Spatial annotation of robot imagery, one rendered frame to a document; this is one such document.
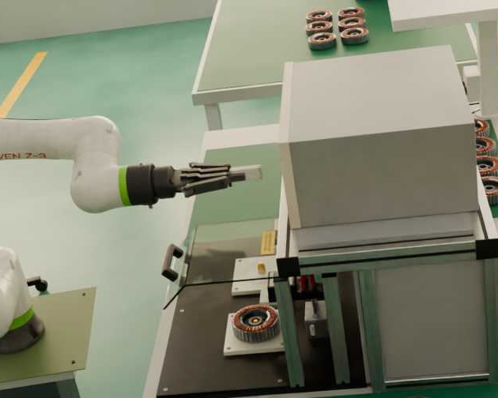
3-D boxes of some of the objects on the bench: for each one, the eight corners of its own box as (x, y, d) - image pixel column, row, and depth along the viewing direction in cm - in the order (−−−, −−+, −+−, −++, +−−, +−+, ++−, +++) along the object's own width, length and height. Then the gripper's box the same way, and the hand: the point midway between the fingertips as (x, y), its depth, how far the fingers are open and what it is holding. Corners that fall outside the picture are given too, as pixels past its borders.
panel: (365, 383, 215) (352, 268, 201) (356, 226, 272) (345, 128, 258) (371, 382, 215) (357, 268, 200) (360, 225, 272) (349, 127, 258)
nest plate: (224, 355, 231) (223, 351, 230) (229, 317, 244) (228, 313, 243) (288, 351, 229) (287, 347, 228) (289, 312, 242) (288, 308, 241)
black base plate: (157, 403, 223) (155, 396, 222) (190, 250, 278) (189, 243, 277) (367, 388, 217) (366, 380, 216) (357, 234, 272) (356, 227, 271)
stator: (232, 346, 232) (229, 333, 230) (235, 317, 241) (232, 305, 239) (279, 342, 230) (277, 329, 228) (281, 313, 240) (279, 301, 238)
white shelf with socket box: (404, 161, 305) (392, 20, 283) (396, 111, 337) (385, -19, 315) (520, 149, 301) (517, 5, 279) (501, 99, 333) (497, -33, 311)
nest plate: (232, 295, 252) (231, 291, 251) (236, 263, 265) (235, 259, 264) (291, 290, 250) (290, 287, 249) (292, 258, 263) (292, 254, 262)
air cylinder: (307, 339, 231) (304, 320, 229) (307, 320, 238) (304, 301, 235) (329, 337, 231) (326, 318, 228) (328, 318, 237) (326, 299, 235)
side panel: (372, 393, 215) (358, 270, 200) (371, 384, 218) (357, 262, 202) (503, 384, 211) (499, 257, 196) (501, 374, 214) (496, 249, 199)
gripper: (164, 183, 229) (265, 172, 226) (155, 212, 218) (262, 200, 215) (157, 155, 226) (261, 143, 223) (149, 182, 214) (257, 170, 211)
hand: (246, 173), depth 219 cm, fingers closed
